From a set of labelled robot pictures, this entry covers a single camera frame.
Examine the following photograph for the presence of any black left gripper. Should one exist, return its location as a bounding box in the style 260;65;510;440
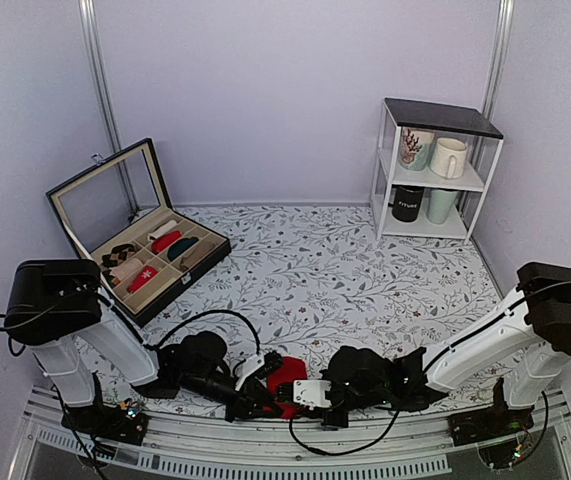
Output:
180;372;282;425

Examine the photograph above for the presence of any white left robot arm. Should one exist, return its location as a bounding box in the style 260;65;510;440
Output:
0;260;283;445

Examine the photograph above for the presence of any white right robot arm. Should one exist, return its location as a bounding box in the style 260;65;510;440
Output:
268;262;571;436

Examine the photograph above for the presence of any beige rolled sock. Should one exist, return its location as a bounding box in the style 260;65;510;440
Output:
178;240;217;272

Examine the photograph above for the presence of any dark green rolled sock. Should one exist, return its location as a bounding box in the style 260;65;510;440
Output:
167;237;199;262

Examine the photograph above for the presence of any red snowflake rolled sock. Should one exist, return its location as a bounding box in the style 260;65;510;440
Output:
127;266;158;294

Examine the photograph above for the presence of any red rolled sock in box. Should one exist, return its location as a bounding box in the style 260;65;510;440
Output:
151;231;182;254

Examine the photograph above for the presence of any white rolled sock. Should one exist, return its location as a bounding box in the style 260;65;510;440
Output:
147;219;178;242

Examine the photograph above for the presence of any argyle patterned rolled sock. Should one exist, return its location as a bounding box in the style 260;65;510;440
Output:
101;243;137;269

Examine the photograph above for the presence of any black sock organizer box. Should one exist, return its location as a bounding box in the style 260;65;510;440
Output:
47;138;231;326

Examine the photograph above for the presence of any black mug with text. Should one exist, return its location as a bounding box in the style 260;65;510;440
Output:
392;185;424;223

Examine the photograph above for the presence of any mint green cup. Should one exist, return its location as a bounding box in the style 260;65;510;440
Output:
426;189;458;225

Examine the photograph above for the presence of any white metal shelf rack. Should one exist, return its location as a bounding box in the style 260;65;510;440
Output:
370;98;504;243

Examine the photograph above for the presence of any floral patterned mug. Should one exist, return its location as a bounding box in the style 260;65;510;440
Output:
399;127;435;171

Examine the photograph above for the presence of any cream ribbed mug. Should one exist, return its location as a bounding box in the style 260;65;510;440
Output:
429;137;468;180

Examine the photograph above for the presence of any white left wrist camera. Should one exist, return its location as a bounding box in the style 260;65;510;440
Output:
233;354;265;391

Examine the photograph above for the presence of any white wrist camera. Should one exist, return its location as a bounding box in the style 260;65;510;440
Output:
233;354;265;391
293;379;332;409

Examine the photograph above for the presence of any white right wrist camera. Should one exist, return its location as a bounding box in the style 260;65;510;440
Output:
293;379;332;409

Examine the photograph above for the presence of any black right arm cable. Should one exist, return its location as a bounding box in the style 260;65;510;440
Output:
288;402;406;456

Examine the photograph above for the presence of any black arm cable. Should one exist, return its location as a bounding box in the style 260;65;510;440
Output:
0;309;262;361
288;402;406;456

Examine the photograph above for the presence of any aluminium table edge rail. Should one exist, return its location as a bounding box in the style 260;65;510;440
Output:
4;387;571;479

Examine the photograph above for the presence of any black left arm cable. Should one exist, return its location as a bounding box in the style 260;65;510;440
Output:
0;309;262;361

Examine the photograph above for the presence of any left aluminium frame post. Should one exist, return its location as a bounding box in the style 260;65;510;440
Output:
77;0;141;221

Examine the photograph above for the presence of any aluminium frame post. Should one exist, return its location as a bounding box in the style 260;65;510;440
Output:
481;0;515;120
77;0;141;221

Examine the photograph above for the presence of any right aluminium frame post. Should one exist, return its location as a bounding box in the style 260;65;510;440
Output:
481;0;515;120

